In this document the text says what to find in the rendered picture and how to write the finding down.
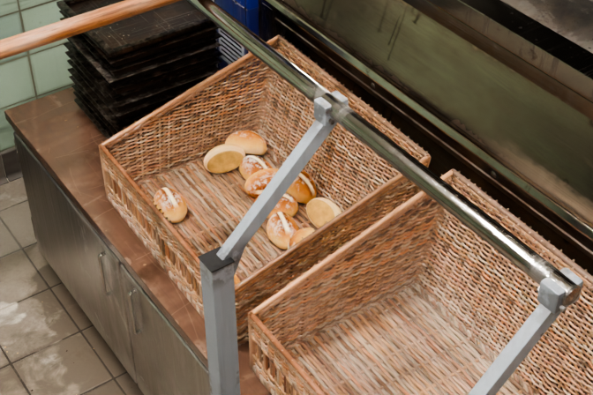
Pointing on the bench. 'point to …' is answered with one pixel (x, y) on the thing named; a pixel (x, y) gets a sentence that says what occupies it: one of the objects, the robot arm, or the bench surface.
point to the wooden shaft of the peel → (79, 24)
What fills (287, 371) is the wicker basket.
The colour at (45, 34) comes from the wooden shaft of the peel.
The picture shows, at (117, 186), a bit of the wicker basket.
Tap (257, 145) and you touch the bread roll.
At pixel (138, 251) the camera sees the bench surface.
